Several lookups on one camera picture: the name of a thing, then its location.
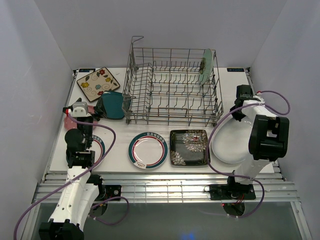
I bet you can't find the black floral square plate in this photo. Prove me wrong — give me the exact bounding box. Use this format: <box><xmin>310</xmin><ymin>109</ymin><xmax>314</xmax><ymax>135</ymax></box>
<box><xmin>170</xmin><ymin>129</ymin><xmax>210</xmax><ymax>167</ymax></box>

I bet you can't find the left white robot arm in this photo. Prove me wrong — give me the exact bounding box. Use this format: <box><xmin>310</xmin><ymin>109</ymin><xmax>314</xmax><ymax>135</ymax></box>
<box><xmin>38</xmin><ymin>98</ymin><xmax>106</xmax><ymax>240</ymax></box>

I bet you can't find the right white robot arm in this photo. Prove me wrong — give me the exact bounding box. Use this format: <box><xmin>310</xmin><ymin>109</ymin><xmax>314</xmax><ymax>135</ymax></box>
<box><xmin>225</xmin><ymin>84</ymin><xmax>291</xmax><ymax>199</ymax></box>

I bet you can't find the teal square plate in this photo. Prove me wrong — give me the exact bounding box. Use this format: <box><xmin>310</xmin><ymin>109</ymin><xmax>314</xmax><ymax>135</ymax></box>
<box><xmin>101</xmin><ymin>91</ymin><xmax>125</xmax><ymax>120</ymax></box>

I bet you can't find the pink dotted scalloped plate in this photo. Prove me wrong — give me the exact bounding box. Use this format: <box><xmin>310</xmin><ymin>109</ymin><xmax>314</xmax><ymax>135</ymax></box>
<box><xmin>63</xmin><ymin>105</ymin><xmax>94</xmax><ymax>131</ymax></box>

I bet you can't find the left round plate teal rim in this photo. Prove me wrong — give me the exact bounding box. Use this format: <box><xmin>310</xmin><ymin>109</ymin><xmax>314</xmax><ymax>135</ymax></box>
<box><xmin>89</xmin><ymin>135</ymin><xmax>106</xmax><ymax>170</ymax></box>

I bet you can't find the cream floral square plate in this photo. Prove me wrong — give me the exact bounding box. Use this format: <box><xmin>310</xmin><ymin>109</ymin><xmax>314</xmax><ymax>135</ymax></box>
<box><xmin>76</xmin><ymin>67</ymin><xmax>121</xmax><ymax>103</ymax></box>

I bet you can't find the right black table label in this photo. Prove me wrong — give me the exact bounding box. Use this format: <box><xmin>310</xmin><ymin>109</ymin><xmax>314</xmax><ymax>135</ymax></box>
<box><xmin>226</xmin><ymin>67</ymin><xmax>245</xmax><ymax>73</ymax></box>

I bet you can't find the black table label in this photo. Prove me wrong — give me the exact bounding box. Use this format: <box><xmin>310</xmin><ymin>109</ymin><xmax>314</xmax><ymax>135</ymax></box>
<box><xmin>226</xmin><ymin>67</ymin><xmax>245</xmax><ymax>73</ymax></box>
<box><xmin>78</xmin><ymin>68</ymin><xmax>96</xmax><ymax>73</ymax></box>

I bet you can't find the left black table label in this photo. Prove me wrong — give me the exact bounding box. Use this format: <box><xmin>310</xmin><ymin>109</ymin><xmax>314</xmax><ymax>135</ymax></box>
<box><xmin>78</xmin><ymin>68</ymin><xmax>96</xmax><ymax>73</ymax></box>

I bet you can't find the pale green plate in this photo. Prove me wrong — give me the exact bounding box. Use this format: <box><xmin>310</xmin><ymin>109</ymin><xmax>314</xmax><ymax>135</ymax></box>
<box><xmin>198</xmin><ymin>48</ymin><xmax>214</xmax><ymax>85</ymax></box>

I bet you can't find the round plate teal red rim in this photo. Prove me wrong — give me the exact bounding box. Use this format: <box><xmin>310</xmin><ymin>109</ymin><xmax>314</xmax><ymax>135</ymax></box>
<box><xmin>128</xmin><ymin>131</ymin><xmax>168</xmax><ymax>170</ymax></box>

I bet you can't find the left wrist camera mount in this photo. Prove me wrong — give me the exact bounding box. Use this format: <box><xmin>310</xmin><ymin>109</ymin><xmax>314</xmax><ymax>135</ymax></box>
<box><xmin>70</xmin><ymin>97</ymin><xmax>90</xmax><ymax>118</ymax></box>

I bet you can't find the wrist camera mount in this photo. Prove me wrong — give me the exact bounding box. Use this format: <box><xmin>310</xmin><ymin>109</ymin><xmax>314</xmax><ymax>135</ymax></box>
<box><xmin>252</xmin><ymin>91</ymin><xmax>265</xmax><ymax>105</ymax></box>
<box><xmin>70</xmin><ymin>97</ymin><xmax>90</xmax><ymax>118</ymax></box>

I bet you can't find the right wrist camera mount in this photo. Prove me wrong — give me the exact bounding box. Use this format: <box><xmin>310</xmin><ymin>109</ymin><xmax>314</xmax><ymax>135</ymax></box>
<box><xmin>252</xmin><ymin>91</ymin><xmax>265</xmax><ymax>105</ymax></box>

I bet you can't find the grey wire dish rack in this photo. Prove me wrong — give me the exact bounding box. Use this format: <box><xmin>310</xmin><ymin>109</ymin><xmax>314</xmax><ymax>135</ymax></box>
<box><xmin>122</xmin><ymin>36</ymin><xmax>224</xmax><ymax>127</ymax></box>

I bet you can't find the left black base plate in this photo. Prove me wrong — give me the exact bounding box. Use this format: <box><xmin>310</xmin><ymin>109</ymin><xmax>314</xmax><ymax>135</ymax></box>
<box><xmin>97</xmin><ymin>184</ymin><xmax>122</xmax><ymax>201</ymax></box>

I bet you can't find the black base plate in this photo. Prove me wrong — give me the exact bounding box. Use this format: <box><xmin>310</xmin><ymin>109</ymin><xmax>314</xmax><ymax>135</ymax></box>
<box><xmin>208</xmin><ymin>184</ymin><xmax>256</xmax><ymax>200</ymax></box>
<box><xmin>97</xmin><ymin>184</ymin><xmax>122</xmax><ymax>201</ymax></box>

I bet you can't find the aluminium rail frame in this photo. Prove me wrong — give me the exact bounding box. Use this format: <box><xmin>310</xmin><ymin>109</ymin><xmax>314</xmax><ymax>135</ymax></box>
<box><xmin>34</xmin><ymin>67</ymin><xmax>312</xmax><ymax>240</ymax></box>

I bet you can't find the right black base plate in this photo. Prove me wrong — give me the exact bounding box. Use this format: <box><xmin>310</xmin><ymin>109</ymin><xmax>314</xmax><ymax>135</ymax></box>
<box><xmin>208</xmin><ymin>184</ymin><xmax>256</xmax><ymax>200</ymax></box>

